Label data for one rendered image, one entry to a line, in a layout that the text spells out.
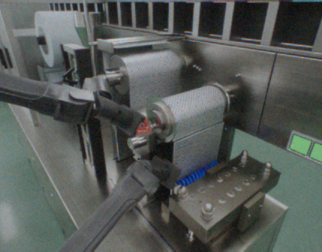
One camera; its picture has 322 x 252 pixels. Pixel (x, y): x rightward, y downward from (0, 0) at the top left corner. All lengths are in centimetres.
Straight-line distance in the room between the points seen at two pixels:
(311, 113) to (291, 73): 13
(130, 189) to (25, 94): 30
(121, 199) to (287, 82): 59
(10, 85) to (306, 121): 78
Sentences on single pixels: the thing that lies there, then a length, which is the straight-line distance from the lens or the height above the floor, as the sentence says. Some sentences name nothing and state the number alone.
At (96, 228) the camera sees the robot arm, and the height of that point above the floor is 122.
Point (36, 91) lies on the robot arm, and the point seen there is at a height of 141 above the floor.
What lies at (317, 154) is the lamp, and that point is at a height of 118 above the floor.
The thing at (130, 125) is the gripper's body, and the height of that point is 128.
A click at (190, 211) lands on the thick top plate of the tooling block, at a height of 103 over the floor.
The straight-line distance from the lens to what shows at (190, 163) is 82.
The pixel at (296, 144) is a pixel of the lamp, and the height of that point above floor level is 118.
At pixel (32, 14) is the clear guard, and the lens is 152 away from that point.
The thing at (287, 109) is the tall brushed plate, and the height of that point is 128.
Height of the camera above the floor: 157
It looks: 29 degrees down
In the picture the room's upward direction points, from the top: straight up
